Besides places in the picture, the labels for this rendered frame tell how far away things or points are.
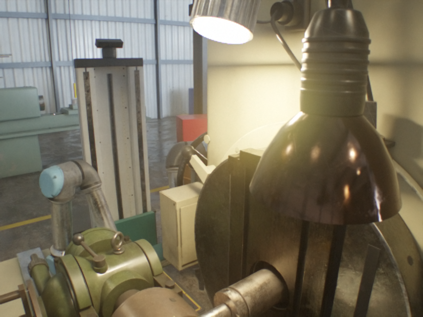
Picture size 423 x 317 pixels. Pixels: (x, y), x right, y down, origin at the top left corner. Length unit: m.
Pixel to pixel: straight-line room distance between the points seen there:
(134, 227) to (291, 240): 1.34
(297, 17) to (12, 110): 5.63
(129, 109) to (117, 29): 8.98
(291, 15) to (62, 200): 1.09
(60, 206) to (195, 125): 3.73
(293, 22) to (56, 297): 0.76
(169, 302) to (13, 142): 5.55
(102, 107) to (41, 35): 8.39
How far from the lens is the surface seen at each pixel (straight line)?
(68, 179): 1.35
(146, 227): 1.88
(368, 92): 0.56
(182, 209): 0.96
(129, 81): 1.70
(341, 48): 0.29
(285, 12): 0.63
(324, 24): 0.29
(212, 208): 0.78
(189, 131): 4.92
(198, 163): 0.90
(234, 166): 0.65
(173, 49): 11.49
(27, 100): 6.04
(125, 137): 1.76
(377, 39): 0.60
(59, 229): 1.48
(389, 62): 0.58
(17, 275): 1.96
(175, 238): 1.01
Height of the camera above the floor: 1.73
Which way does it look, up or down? 16 degrees down
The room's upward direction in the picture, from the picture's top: straight up
